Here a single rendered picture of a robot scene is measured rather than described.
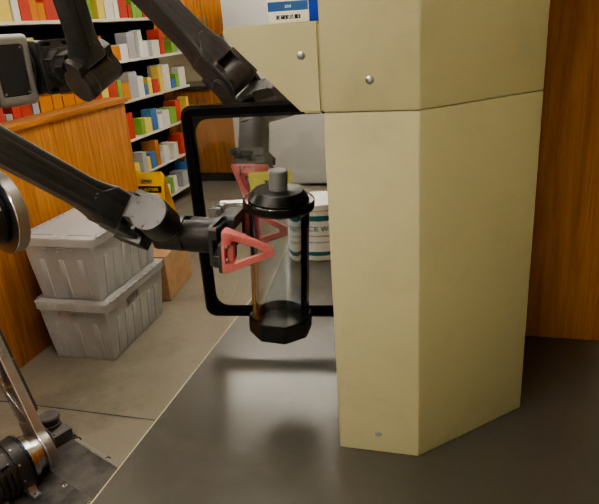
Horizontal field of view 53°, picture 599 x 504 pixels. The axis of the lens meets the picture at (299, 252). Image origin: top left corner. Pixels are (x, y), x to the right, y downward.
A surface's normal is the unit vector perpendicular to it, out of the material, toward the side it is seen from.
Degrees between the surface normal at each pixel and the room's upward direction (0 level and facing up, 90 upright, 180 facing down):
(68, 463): 0
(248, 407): 0
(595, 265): 90
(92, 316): 96
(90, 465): 0
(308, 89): 90
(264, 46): 90
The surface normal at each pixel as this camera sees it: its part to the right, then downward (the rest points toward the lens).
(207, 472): -0.07, -0.93
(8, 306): 0.96, 0.04
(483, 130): 0.49, 0.28
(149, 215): -0.18, -0.28
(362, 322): -0.26, 0.36
